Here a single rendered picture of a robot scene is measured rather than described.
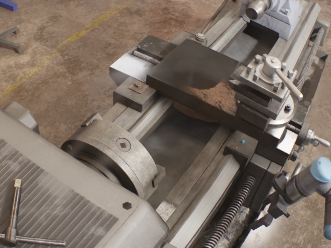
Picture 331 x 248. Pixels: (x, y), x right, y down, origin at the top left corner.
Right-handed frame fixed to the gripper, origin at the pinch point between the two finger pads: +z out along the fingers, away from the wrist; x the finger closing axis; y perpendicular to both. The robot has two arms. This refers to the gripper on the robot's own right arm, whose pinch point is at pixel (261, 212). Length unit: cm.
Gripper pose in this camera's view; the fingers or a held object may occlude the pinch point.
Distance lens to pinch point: 147.2
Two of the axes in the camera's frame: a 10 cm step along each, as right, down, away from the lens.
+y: 7.4, 6.8, -0.2
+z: -4.8, 5.4, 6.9
